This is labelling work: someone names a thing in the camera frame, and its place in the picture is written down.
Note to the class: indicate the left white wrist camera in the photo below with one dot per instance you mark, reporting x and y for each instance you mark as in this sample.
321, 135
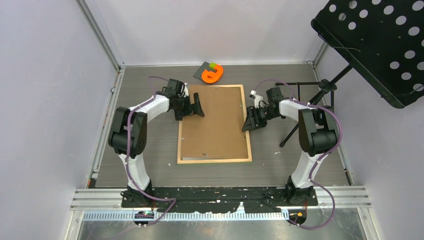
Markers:
185, 91

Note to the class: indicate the aluminium rail frame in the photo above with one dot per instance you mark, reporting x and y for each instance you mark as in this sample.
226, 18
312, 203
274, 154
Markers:
342, 213

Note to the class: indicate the orange plastic horseshoe piece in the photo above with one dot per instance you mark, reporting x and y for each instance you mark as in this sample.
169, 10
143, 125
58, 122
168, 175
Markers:
211, 77

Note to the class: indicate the landscape photo print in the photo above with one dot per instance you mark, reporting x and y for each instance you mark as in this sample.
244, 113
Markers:
194, 158

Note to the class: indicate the black perforated music stand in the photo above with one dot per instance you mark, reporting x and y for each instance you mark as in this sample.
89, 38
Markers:
383, 40

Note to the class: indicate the grey building baseplate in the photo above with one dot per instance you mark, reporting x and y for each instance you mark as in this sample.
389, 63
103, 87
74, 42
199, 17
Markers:
198, 73

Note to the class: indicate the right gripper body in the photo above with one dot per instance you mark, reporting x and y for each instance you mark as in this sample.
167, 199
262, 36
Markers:
263, 115

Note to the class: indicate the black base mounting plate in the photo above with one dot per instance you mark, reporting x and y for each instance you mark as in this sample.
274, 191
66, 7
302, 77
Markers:
216, 200

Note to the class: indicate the brown backing board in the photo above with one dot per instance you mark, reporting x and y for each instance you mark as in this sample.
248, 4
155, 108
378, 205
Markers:
215, 122

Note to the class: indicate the wooden picture frame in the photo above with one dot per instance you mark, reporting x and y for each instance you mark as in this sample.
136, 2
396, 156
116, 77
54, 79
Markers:
246, 139

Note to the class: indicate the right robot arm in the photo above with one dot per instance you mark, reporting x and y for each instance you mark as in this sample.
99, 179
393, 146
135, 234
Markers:
318, 136

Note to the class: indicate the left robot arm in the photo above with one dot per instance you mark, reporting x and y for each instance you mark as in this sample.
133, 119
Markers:
128, 132

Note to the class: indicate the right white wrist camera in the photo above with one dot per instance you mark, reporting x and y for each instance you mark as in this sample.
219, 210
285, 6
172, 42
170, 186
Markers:
258, 100

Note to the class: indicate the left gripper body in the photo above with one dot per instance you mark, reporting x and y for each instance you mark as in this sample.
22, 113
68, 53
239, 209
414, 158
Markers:
183, 108

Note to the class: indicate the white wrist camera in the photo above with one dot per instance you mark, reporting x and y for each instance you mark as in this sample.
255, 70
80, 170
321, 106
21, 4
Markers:
258, 100
185, 91

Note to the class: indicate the green building brick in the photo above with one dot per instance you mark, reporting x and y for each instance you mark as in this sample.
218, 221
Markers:
212, 66

